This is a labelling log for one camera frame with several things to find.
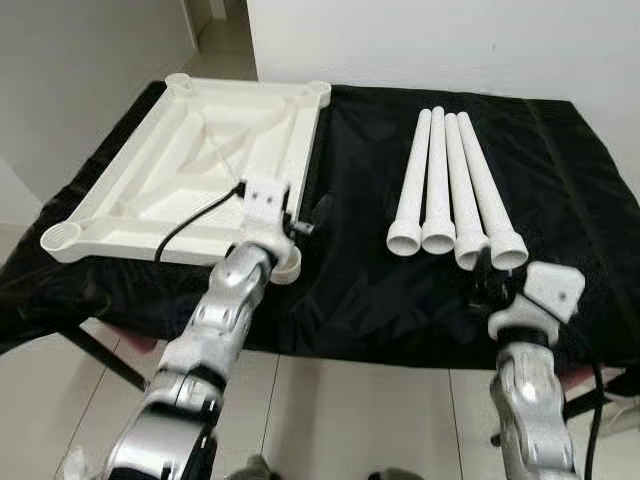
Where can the white plastic table leg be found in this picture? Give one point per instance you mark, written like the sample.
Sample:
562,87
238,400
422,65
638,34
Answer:
462,200
438,190
490,200
410,200

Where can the white plastic children table top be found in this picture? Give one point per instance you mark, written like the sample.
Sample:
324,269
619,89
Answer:
130,190

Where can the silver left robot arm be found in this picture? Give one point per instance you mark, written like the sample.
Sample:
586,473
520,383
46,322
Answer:
215,320

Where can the pink seat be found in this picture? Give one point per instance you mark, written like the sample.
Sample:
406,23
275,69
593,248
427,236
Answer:
595,380

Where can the black metal table leg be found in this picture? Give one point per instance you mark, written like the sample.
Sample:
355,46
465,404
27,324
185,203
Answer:
110,362
605,405

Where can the grey right robot foot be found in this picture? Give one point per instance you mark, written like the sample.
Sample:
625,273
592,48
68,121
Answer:
395,475

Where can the grey robot foot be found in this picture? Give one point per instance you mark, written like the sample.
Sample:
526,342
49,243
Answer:
255,470
395,475

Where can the grey left robot foot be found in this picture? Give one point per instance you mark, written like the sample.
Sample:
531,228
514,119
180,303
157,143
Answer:
255,470

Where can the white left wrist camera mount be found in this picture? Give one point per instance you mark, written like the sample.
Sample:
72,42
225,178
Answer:
265,200

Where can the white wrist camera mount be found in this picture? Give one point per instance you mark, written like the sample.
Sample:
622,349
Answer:
550,290
265,200

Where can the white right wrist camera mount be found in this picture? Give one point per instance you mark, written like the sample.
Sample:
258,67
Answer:
550,290

